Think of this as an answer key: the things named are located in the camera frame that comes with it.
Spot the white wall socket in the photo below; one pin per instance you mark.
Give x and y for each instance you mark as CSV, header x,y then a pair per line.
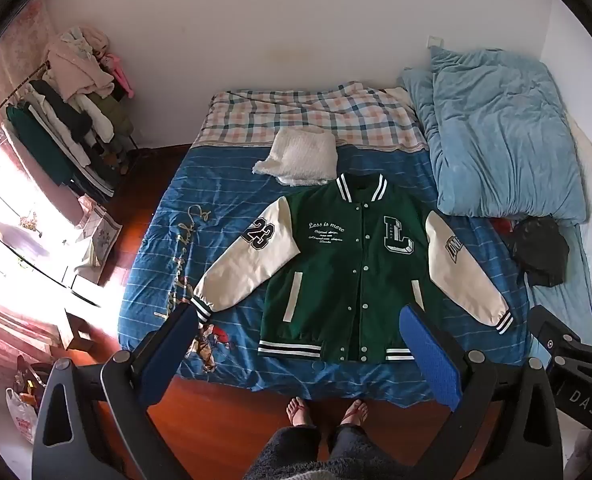
x,y
435,41

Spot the white cardboard box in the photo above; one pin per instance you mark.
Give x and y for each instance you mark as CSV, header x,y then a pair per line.
x,y
75,330

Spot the green varsity jacket cream sleeves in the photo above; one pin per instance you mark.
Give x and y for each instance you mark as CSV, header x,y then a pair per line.
x,y
326,270

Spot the plaid blanket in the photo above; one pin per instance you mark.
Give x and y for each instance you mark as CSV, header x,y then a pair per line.
x,y
276,115

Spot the pink floral curtain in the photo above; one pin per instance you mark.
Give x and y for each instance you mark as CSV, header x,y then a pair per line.
x,y
20,35

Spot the light blue duvet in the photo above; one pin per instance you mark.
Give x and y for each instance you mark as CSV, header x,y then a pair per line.
x,y
491,135

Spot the white fluffy folded sweater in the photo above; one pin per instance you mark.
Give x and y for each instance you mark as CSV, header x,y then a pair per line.
x,y
301,157

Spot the floral tote bag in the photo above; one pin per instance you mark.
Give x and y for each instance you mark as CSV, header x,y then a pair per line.
x,y
100,232

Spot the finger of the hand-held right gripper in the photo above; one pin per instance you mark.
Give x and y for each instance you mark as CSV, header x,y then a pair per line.
x,y
556,327

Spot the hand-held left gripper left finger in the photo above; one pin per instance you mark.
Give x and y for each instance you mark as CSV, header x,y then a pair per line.
x,y
168,355

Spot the person's left foot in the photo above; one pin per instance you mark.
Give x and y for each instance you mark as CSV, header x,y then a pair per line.
x,y
297,411

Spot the bed with blue striped sheet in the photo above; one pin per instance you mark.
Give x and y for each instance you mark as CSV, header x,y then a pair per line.
x,y
225,195

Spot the metal clothes rack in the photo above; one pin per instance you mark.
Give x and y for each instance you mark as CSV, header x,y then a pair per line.
x,y
5,97

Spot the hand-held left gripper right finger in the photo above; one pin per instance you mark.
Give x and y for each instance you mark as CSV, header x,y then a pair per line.
x,y
431,360

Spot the person's right foot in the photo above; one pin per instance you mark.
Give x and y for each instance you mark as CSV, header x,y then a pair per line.
x,y
356,412

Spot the white plastic bag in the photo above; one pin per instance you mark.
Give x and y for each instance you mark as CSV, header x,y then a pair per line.
x,y
23,410

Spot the person's foot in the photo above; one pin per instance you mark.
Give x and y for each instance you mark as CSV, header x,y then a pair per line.
x,y
356,412
297,411

